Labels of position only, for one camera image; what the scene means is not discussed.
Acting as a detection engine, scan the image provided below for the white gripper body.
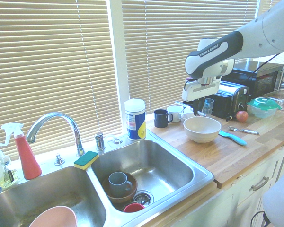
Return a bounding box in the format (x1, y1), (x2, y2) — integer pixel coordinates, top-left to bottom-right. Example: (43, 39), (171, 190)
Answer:
(181, 77), (222, 102)

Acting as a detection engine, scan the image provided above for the grey rounded robot base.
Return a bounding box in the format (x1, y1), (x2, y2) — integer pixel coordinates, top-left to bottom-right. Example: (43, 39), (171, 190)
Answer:
(262, 169), (284, 227)

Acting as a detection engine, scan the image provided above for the stainless steel double sink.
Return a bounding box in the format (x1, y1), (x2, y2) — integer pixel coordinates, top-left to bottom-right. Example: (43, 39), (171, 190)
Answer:
(0, 136), (215, 227)

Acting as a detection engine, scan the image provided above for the white sink hole cap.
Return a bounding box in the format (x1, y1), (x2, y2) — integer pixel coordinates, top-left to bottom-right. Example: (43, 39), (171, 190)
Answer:
(106, 134), (124, 145)

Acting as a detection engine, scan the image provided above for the chrome sink sprayer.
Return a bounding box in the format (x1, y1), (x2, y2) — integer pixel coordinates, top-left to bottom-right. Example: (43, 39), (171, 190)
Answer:
(95, 132), (107, 151)

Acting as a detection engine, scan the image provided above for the metal sink drain strainer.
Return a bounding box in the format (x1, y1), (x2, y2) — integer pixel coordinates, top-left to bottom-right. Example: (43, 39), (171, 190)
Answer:
(132, 190), (154, 205)

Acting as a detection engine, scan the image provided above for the small chrome sink knob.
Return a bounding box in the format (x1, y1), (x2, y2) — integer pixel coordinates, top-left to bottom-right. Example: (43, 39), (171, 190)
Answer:
(54, 153), (66, 166)

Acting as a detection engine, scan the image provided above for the clear drinking glass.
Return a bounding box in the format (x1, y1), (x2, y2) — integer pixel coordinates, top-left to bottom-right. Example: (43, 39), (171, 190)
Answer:
(202, 98), (215, 118)

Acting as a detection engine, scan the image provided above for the white mug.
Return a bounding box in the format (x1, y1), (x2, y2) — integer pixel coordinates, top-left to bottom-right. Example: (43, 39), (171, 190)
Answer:
(166, 105), (184, 123)

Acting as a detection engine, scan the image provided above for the cream ceramic bowl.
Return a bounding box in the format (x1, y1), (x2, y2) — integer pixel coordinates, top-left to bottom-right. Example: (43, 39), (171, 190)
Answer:
(183, 116), (222, 144)

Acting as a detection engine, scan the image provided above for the black and silver toaster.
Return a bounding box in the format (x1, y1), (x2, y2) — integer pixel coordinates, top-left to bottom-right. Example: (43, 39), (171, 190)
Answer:
(209, 80), (250, 120)

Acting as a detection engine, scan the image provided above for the dark blue mug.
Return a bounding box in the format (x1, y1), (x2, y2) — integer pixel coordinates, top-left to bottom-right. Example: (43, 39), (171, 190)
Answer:
(153, 109), (174, 129)

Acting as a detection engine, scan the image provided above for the red apple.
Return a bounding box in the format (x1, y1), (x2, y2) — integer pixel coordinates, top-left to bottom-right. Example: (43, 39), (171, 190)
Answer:
(235, 110), (249, 123)

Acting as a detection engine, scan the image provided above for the metal spoon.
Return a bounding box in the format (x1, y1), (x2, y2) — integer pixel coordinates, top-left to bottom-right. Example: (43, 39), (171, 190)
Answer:
(228, 125), (260, 135)

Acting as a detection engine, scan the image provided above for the clear container with green lid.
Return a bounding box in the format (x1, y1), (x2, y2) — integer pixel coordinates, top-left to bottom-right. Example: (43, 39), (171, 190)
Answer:
(247, 97), (282, 119)

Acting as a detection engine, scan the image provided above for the white wipes canister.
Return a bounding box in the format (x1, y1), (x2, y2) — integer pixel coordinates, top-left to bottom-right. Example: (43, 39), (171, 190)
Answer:
(124, 98), (147, 141)

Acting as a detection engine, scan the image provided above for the black toaster oven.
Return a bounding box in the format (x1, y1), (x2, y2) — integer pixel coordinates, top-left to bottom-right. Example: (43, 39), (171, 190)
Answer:
(221, 61), (284, 100)

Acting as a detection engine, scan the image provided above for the clear glass baking dish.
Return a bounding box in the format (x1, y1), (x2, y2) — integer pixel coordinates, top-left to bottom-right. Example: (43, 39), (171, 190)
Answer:
(264, 88), (284, 111)

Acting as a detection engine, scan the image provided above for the brown wooden bowl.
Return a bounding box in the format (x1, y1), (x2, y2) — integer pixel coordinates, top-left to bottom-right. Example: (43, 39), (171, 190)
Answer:
(101, 172), (138, 204)

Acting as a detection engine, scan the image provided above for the grey mug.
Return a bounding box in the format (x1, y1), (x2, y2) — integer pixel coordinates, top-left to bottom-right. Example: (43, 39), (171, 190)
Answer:
(108, 172), (133, 198)

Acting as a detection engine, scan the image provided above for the narrow beige window blind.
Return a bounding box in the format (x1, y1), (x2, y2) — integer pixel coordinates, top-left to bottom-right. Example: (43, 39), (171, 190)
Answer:
(260, 0), (282, 15)

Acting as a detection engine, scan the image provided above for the cream kitchen cabinet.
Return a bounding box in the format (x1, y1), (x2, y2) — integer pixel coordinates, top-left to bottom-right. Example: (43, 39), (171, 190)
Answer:
(132, 141), (284, 227)

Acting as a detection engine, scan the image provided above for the red cup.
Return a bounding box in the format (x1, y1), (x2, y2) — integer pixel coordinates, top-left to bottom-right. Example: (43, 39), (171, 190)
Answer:
(123, 202), (145, 213)

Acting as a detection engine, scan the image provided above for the green and yellow sponge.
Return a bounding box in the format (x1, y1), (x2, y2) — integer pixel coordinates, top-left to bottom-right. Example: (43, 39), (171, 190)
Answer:
(73, 151), (99, 170)

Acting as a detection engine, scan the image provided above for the chrome curved faucet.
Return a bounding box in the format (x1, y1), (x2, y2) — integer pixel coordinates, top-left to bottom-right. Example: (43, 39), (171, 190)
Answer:
(26, 112), (86, 157)

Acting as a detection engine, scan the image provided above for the wide beige window blind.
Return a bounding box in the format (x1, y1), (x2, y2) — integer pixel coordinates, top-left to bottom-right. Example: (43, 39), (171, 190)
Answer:
(0, 0), (123, 161)

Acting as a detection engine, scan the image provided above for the red spray bottle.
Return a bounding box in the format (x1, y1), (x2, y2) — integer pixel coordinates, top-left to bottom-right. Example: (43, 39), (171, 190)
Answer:
(0, 123), (43, 180)

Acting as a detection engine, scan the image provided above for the pink plastic bowl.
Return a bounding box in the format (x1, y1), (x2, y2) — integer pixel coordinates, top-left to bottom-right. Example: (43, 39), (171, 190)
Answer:
(28, 205), (78, 227)

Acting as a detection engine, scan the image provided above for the pump bottle with yellow soap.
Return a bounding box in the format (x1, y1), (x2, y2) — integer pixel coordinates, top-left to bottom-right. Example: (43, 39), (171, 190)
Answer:
(0, 150), (19, 189)

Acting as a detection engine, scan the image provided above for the knife with teal handle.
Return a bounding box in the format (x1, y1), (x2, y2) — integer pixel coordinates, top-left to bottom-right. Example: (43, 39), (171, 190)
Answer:
(218, 130), (248, 146)

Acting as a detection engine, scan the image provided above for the metal drawer handle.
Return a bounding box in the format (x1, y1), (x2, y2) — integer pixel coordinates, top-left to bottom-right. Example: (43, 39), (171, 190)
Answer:
(251, 176), (270, 192)

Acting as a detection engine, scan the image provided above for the thin black cable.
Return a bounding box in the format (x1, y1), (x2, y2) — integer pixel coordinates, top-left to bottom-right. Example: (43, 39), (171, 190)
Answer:
(250, 210), (272, 227)

